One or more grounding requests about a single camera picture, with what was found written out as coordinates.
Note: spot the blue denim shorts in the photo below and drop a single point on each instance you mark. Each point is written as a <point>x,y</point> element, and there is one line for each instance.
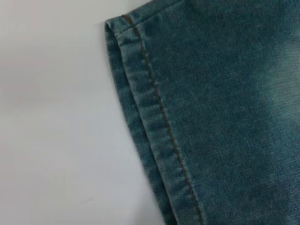
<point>222,117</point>

